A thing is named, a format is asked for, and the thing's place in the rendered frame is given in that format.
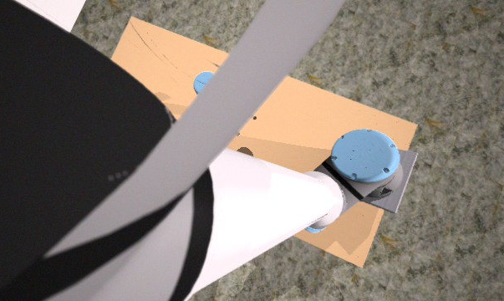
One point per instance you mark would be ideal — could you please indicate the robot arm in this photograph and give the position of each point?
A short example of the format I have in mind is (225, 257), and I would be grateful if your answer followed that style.
(75, 125)

